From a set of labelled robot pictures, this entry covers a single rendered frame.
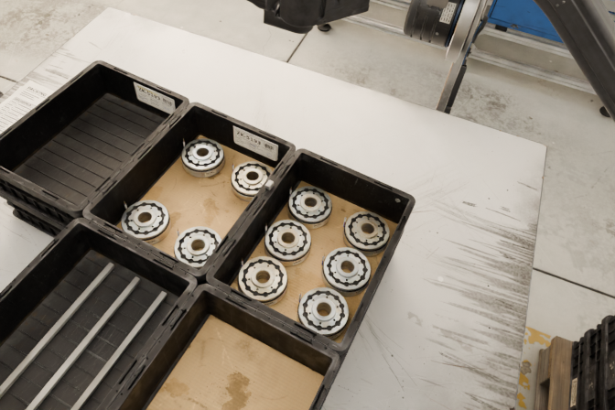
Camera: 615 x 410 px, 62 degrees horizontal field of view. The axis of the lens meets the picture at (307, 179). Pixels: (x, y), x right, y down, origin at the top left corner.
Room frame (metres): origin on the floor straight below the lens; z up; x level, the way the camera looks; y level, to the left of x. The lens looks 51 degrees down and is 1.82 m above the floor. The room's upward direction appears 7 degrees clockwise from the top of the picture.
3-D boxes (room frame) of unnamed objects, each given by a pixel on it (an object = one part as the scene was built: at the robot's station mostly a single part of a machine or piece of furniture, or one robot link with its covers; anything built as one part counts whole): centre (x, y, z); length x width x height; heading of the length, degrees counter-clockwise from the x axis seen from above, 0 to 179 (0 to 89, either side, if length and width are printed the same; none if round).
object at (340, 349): (0.56, -0.04, 0.92); 0.40 x 0.30 x 0.02; 158
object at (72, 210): (0.79, 0.52, 0.92); 0.40 x 0.30 x 0.02; 158
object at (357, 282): (0.54, -0.11, 0.86); 0.10 x 0.10 x 0.01
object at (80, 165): (0.79, 0.52, 0.87); 0.40 x 0.30 x 0.11; 158
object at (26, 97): (0.96, 0.85, 0.70); 0.33 x 0.23 x 0.01; 164
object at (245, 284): (0.49, 0.07, 0.86); 0.10 x 0.10 x 0.01
